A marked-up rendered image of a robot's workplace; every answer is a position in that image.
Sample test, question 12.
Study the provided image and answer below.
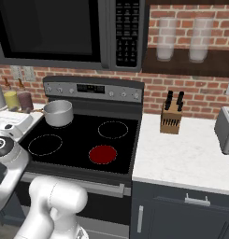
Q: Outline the dark blue drawer front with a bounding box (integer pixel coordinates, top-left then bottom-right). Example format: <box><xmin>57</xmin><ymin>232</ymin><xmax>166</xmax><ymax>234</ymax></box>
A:
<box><xmin>131</xmin><ymin>181</ymin><xmax>229</xmax><ymax>214</ymax></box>

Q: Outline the black steel stove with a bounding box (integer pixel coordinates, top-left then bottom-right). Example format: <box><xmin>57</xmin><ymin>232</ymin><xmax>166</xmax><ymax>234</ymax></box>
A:
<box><xmin>18</xmin><ymin>76</ymin><xmax>146</xmax><ymax>239</ymax></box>

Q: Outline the dark wooden wall shelf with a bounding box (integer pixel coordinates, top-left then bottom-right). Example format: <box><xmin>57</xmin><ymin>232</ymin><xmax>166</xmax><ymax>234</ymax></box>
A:
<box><xmin>141</xmin><ymin>47</ymin><xmax>229</xmax><ymax>78</ymax></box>

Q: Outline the maroon canister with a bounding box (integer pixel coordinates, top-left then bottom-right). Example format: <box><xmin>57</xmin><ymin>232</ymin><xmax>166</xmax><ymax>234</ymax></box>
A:
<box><xmin>18</xmin><ymin>91</ymin><xmax>35</xmax><ymax>113</ymax></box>

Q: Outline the silver oven door handle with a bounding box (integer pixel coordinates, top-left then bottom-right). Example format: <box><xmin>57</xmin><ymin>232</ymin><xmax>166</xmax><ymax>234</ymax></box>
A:
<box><xmin>20</xmin><ymin>172</ymin><xmax>133</xmax><ymax>198</ymax></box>

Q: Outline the dark blue cupboard door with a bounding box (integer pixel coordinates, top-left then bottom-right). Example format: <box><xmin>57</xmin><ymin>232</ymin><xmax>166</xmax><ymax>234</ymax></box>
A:
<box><xmin>130</xmin><ymin>197</ymin><xmax>229</xmax><ymax>239</ymax></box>

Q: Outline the silver toaster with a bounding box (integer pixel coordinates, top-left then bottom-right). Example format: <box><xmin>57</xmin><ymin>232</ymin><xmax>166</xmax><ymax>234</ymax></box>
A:
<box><xmin>213</xmin><ymin>105</ymin><xmax>229</xmax><ymax>156</ymax></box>

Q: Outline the grey wall outlet plate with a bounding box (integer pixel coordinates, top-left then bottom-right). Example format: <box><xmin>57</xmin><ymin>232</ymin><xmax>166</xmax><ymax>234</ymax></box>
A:
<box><xmin>10</xmin><ymin>64</ymin><xmax>36</xmax><ymax>82</ymax></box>

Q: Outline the grey microwave door handle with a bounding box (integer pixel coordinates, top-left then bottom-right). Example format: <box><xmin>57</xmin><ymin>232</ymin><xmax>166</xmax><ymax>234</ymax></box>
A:
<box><xmin>99</xmin><ymin>0</ymin><xmax>112</xmax><ymax>70</ymax></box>

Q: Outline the silver saucepan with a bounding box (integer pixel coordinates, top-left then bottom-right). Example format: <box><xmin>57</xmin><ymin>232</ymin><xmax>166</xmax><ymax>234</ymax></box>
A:
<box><xmin>33</xmin><ymin>99</ymin><xmax>75</xmax><ymax>129</ymax></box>

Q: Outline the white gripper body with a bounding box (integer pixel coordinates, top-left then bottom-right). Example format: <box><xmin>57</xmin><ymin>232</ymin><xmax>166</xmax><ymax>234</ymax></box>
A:
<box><xmin>0</xmin><ymin>110</ymin><xmax>35</xmax><ymax>133</ymax></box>

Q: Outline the black knife handle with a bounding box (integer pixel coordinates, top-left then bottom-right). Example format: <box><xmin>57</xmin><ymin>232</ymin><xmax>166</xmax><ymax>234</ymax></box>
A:
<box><xmin>176</xmin><ymin>91</ymin><xmax>185</xmax><ymax>112</ymax></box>
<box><xmin>165</xmin><ymin>90</ymin><xmax>174</xmax><ymax>111</ymax></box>

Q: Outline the yellow canister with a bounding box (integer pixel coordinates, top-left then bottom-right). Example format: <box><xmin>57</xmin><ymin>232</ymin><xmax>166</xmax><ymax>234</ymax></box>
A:
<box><xmin>3</xmin><ymin>91</ymin><xmax>21</xmax><ymax>112</ymax></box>

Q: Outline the silver drawer handle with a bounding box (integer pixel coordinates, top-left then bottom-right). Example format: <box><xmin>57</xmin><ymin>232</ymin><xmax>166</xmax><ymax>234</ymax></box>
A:
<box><xmin>184</xmin><ymin>192</ymin><xmax>211</xmax><ymax>207</ymax></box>

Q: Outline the wooden knife block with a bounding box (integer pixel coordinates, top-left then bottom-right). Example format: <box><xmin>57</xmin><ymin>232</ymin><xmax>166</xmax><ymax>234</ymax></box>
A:
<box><xmin>159</xmin><ymin>102</ymin><xmax>183</xmax><ymax>135</ymax></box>

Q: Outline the silver cupboard door handle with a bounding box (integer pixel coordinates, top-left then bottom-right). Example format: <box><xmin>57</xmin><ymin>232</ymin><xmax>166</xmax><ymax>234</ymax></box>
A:
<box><xmin>136</xmin><ymin>204</ymin><xmax>145</xmax><ymax>234</ymax></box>

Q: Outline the black microwave oven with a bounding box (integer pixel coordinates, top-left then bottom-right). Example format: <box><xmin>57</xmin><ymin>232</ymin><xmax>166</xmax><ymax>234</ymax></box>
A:
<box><xmin>0</xmin><ymin>0</ymin><xmax>150</xmax><ymax>73</ymax></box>

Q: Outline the clear glass jar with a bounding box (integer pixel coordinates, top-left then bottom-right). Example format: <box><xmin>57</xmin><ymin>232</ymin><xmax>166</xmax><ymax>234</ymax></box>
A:
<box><xmin>155</xmin><ymin>16</ymin><xmax>178</xmax><ymax>63</ymax></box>
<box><xmin>188</xmin><ymin>16</ymin><xmax>214</xmax><ymax>64</ymax></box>

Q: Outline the black oven door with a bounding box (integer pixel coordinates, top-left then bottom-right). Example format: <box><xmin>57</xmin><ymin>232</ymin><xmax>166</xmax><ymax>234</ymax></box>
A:
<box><xmin>16</xmin><ymin>171</ymin><xmax>133</xmax><ymax>239</ymax></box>

